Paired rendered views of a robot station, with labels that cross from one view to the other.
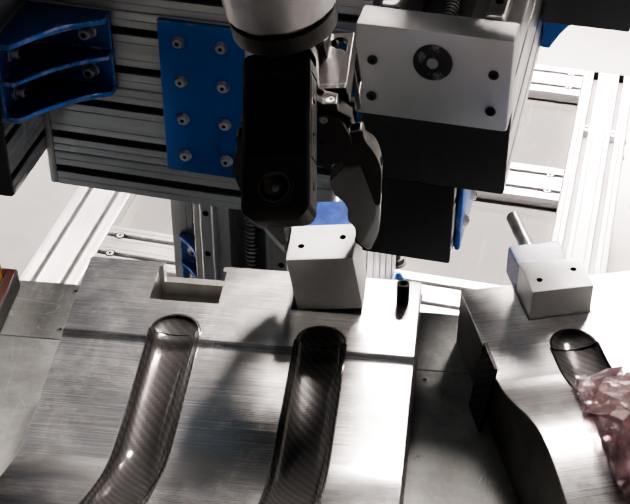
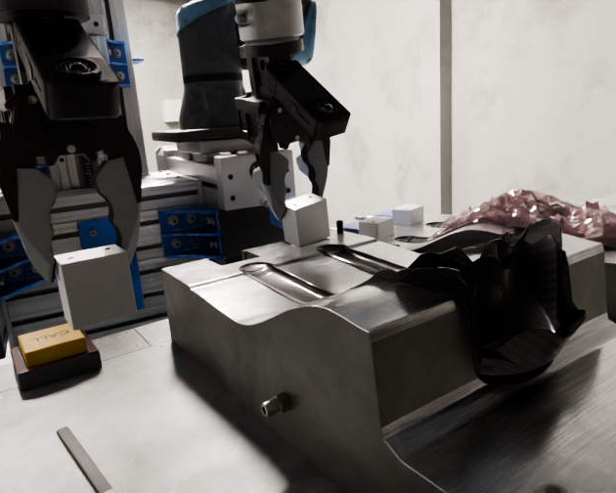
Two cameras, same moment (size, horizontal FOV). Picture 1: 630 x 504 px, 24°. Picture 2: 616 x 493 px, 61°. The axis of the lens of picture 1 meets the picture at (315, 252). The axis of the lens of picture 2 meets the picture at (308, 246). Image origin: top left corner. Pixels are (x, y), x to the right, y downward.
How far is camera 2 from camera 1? 0.77 m
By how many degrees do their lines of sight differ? 43
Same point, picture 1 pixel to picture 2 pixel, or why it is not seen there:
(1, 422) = (154, 386)
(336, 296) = (318, 231)
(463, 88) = not seen: hidden behind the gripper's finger
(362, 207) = (322, 168)
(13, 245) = not seen: outside the picture
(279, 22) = (292, 25)
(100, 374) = (240, 290)
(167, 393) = (286, 285)
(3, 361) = (117, 368)
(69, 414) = (247, 305)
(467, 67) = not seen: hidden behind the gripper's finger
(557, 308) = (385, 232)
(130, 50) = (61, 248)
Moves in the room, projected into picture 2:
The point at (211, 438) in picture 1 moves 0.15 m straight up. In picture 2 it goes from (340, 283) to (331, 134)
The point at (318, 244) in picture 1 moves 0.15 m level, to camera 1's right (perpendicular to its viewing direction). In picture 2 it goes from (302, 201) to (379, 185)
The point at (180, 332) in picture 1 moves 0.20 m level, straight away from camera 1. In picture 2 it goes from (256, 269) to (158, 247)
